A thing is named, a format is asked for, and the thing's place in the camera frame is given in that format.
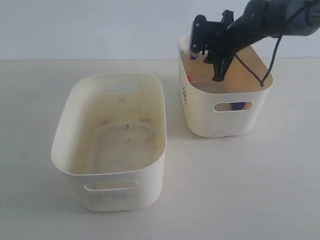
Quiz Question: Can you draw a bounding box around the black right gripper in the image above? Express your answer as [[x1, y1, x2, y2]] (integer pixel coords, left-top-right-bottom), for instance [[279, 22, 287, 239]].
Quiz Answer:
[[189, 9, 269, 82]]

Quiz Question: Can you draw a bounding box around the blue-capped clear tube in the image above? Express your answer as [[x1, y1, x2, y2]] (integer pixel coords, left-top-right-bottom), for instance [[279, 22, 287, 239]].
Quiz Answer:
[[230, 102, 246, 111], [180, 36, 208, 61]]

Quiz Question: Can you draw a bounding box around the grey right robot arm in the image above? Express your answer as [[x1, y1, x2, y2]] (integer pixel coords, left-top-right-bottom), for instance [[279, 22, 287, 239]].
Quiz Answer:
[[188, 0, 320, 85]]

